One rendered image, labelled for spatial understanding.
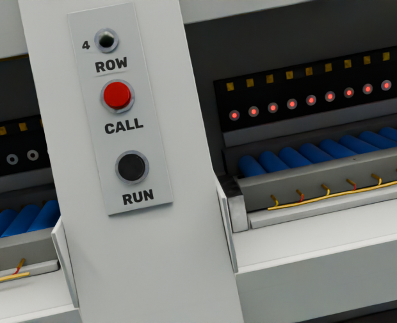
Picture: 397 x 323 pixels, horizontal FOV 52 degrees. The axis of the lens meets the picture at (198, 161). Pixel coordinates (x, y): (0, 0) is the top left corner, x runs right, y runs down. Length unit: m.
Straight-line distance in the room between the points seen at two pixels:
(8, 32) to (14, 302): 0.17
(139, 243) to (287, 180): 0.13
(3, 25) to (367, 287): 0.28
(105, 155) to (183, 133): 0.05
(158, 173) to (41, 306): 0.11
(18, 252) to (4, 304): 0.04
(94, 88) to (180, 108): 0.05
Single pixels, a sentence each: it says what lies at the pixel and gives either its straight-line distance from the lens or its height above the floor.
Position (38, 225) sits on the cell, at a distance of 0.35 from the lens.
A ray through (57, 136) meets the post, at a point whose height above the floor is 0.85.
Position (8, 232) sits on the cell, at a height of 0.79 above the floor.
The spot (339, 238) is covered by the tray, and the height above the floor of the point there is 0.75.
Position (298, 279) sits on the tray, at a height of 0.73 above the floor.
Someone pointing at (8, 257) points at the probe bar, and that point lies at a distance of 0.32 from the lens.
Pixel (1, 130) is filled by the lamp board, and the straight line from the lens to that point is 0.44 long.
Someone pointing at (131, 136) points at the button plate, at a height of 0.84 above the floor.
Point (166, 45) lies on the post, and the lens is 0.25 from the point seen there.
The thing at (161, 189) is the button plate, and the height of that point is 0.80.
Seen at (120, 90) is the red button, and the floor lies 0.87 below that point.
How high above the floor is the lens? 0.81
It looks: level
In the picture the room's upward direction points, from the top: 11 degrees counter-clockwise
